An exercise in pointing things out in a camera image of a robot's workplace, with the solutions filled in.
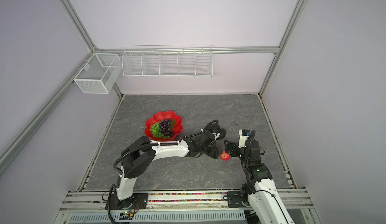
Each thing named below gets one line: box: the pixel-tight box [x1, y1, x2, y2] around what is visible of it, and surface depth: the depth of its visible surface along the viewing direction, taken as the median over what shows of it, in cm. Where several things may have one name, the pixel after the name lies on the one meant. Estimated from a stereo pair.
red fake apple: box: [220, 150, 231, 161], surface depth 86 cm
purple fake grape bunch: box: [159, 118, 175, 137], surface depth 97 cm
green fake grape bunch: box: [149, 122, 171, 140], surface depth 96 cm
